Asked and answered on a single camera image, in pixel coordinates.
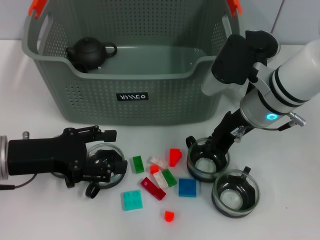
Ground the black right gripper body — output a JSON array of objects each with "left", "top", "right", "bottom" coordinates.
[{"left": 211, "top": 109, "right": 254, "bottom": 151}]

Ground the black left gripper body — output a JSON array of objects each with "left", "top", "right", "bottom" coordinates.
[{"left": 7, "top": 127, "right": 88, "bottom": 180}]

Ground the grey perforated storage basket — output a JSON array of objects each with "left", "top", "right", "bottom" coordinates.
[{"left": 21, "top": 0, "right": 247, "bottom": 126}]

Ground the green toy brick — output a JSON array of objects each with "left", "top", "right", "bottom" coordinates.
[
  {"left": 161, "top": 168, "right": 177, "bottom": 188},
  {"left": 131, "top": 155, "right": 145, "bottom": 174}
]

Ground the teal toy plate brick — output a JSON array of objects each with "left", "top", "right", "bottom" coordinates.
[{"left": 121, "top": 189, "right": 145, "bottom": 212}]

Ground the orange wedge toy brick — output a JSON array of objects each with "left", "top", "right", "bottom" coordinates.
[{"left": 168, "top": 148, "right": 184, "bottom": 168}]

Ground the dark red toy brick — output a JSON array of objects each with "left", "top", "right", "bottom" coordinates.
[{"left": 140, "top": 176, "right": 167, "bottom": 201}]

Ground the white translucent toy brick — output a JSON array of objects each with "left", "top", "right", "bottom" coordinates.
[
  {"left": 149, "top": 156, "right": 169, "bottom": 169},
  {"left": 152, "top": 171, "right": 169, "bottom": 189}
]

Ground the blue toy plate brick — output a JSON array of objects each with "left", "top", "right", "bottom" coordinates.
[{"left": 178, "top": 177, "right": 198, "bottom": 198}]

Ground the small black clay cup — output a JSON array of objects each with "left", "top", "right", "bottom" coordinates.
[{"left": 74, "top": 62, "right": 89, "bottom": 74}]

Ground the black clay teapot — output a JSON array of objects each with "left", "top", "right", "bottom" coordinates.
[{"left": 65, "top": 36, "right": 118, "bottom": 71}]

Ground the left arm cable with plug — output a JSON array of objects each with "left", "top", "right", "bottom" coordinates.
[{"left": 0, "top": 174, "right": 38, "bottom": 191}]

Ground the arm cable with plug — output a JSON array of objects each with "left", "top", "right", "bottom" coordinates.
[
  {"left": 0, "top": 174, "right": 38, "bottom": 191},
  {"left": 234, "top": 111, "right": 307, "bottom": 144}
]

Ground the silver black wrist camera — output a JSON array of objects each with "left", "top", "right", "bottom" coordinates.
[{"left": 201, "top": 33, "right": 260, "bottom": 97}]

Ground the right arm cable with plug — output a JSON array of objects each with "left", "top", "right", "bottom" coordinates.
[{"left": 234, "top": 111, "right": 307, "bottom": 144}]

